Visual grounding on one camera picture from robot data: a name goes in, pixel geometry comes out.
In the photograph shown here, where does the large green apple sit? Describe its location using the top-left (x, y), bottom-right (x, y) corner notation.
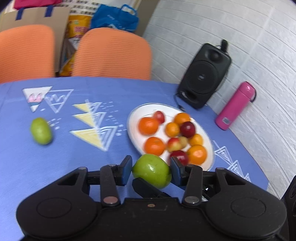
top-left (132, 154), bottom-right (171, 189)

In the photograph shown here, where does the large orange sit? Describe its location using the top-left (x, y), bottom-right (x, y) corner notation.
top-left (187, 145), bottom-right (208, 166)

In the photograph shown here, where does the dark red plum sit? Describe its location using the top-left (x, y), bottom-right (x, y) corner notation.
top-left (180, 121), bottom-right (196, 138)
top-left (169, 150), bottom-right (189, 166)

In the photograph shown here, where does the tangerine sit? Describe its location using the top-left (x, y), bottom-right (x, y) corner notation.
top-left (138, 117), bottom-right (159, 136)
top-left (174, 113), bottom-right (191, 126)
top-left (165, 122), bottom-right (180, 138)
top-left (144, 137), bottom-right (166, 156)

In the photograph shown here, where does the red yellow apple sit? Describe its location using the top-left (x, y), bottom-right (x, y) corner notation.
top-left (166, 138), bottom-right (182, 153)

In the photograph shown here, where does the yellow orange citrus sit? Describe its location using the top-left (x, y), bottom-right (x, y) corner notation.
top-left (188, 133), bottom-right (204, 146)

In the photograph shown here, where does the small green apple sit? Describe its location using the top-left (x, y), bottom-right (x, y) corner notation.
top-left (30, 118), bottom-right (53, 145)

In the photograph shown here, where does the small red apple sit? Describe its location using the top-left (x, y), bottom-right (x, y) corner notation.
top-left (153, 111), bottom-right (166, 125)

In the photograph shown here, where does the brown kiwi fruit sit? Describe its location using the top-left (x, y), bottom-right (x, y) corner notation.
top-left (178, 136), bottom-right (188, 149)

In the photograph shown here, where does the blue patterned tablecloth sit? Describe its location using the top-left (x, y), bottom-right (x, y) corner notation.
top-left (0, 77), bottom-right (270, 241)

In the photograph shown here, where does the white oval plate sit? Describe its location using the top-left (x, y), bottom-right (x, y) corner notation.
top-left (127, 103), bottom-right (215, 171)

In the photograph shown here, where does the pink thermos bottle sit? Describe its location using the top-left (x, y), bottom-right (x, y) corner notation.
top-left (215, 81), bottom-right (257, 131)

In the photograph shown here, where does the black speaker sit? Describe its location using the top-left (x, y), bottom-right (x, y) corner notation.
top-left (177, 40), bottom-right (232, 109)

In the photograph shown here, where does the right orange chair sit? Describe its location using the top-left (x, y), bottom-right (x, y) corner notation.
top-left (72, 28), bottom-right (152, 80)

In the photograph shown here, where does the orange chair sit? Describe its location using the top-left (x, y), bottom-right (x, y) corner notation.
top-left (72, 28), bottom-right (152, 80)
top-left (1, 25), bottom-right (55, 83)

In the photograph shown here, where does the left orange chair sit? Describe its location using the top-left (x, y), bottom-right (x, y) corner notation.
top-left (1, 25), bottom-right (55, 83)

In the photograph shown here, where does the yellow snack bag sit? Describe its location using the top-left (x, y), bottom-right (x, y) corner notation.
top-left (59, 15), bottom-right (92, 77)

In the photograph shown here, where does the brown paper bag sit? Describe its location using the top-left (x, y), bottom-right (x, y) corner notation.
top-left (1, 5), bottom-right (71, 72)

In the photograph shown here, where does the blue plastic bag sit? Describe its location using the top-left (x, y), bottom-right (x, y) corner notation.
top-left (90, 4), bottom-right (139, 33)

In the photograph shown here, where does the white poster board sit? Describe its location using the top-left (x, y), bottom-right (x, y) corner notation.
top-left (62, 0), bottom-right (142, 17)

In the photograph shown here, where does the magenta tote bag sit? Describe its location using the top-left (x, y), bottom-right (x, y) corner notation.
top-left (14, 0), bottom-right (62, 10)

